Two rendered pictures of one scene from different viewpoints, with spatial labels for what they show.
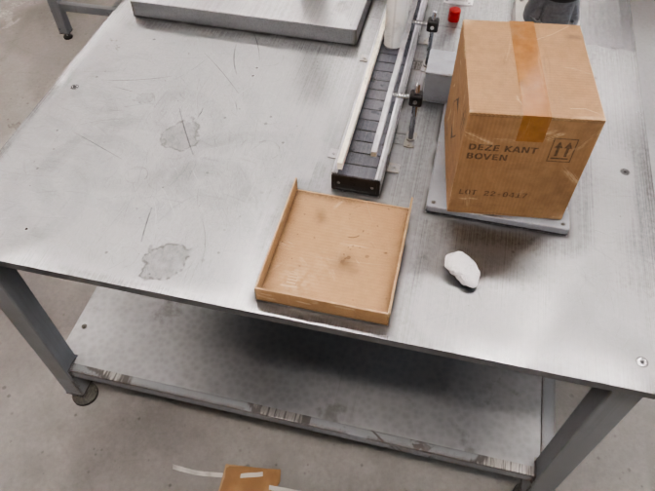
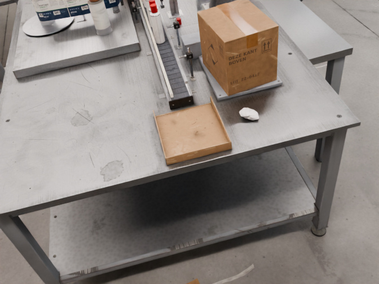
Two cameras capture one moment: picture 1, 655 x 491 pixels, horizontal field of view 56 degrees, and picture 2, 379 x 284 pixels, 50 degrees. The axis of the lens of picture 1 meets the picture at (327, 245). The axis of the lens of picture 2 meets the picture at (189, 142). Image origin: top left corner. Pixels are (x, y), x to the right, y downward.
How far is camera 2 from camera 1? 0.57 m
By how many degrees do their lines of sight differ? 15
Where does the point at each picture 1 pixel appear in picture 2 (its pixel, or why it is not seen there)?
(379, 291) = (219, 138)
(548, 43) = (237, 8)
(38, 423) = not seen: outside the picture
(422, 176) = (207, 88)
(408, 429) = (251, 220)
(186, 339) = (116, 235)
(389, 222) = (205, 111)
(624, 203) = (296, 65)
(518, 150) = (249, 53)
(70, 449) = not seen: outside the picture
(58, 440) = not seen: outside the picture
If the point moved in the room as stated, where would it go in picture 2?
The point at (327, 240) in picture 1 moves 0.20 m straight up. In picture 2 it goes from (183, 129) to (176, 91)
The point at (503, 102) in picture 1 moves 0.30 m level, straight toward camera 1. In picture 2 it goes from (235, 34) to (252, 77)
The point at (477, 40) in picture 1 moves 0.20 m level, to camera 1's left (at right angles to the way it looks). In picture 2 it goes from (208, 17) to (166, 32)
